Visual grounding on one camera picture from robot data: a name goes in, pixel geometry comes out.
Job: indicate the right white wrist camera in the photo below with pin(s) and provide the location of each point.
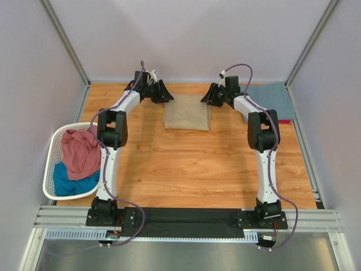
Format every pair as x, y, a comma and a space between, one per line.
222, 76

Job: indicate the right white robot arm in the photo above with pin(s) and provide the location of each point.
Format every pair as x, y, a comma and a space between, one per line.
263, 138

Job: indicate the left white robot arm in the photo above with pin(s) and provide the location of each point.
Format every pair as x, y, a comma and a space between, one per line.
112, 135

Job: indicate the folded grey-blue t shirt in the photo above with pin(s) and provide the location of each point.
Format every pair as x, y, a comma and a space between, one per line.
273, 96

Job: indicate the right aluminium frame post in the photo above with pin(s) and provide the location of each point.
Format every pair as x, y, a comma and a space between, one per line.
321, 24

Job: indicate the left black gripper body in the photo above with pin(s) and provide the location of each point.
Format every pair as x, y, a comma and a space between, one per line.
158, 91

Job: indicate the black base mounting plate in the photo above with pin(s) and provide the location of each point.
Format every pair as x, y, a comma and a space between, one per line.
193, 223

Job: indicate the beige t shirt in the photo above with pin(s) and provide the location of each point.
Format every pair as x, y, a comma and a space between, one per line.
187, 112

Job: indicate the left aluminium frame post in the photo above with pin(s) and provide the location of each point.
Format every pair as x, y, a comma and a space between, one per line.
50, 12

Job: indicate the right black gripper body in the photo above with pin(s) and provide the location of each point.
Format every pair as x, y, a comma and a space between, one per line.
214, 95

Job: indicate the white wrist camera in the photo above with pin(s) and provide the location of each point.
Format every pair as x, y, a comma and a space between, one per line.
153, 77
222, 76

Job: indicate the pink t shirt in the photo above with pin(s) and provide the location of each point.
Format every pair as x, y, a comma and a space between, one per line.
81, 153

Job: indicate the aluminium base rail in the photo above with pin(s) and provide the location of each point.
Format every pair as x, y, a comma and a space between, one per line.
309, 221

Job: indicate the white laundry basket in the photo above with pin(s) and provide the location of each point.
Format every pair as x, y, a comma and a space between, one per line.
54, 157

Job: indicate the aluminium frame post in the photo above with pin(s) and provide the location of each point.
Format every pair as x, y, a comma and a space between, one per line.
50, 12
321, 24

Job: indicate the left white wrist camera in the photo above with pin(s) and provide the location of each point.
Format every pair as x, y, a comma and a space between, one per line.
153, 77

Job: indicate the blue t shirt in basket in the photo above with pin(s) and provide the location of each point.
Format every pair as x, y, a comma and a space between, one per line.
65, 187

